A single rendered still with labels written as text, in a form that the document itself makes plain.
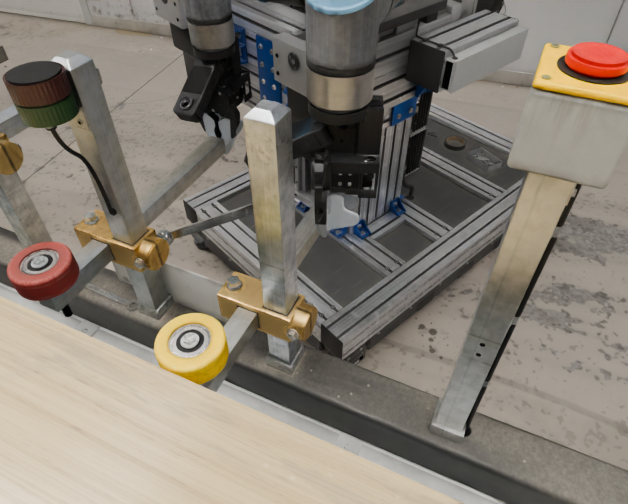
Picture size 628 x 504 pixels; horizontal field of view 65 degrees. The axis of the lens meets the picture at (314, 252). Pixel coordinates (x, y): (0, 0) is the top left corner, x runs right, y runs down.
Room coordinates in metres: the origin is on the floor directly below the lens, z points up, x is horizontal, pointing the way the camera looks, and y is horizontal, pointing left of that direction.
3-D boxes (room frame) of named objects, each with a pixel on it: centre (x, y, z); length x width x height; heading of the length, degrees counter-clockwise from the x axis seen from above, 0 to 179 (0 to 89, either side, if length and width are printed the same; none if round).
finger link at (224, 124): (0.85, 0.16, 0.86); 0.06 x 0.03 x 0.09; 155
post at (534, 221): (0.33, -0.19, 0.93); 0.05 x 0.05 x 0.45; 65
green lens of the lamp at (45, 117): (0.50, 0.29, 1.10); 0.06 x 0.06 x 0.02
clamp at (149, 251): (0.55, 0.29, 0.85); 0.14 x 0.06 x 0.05; 65
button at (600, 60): (0.33, -0.19, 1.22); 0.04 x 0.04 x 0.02
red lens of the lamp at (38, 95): (0.50, 0.29, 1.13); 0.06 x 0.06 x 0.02
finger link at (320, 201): (0.50, -0.01, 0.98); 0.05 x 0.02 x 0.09; 177
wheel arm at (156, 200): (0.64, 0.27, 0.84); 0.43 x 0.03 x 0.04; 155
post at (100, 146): (0.54, 0.27, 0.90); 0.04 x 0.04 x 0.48; 65
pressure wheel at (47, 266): (0.45, 0.36, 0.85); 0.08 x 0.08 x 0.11
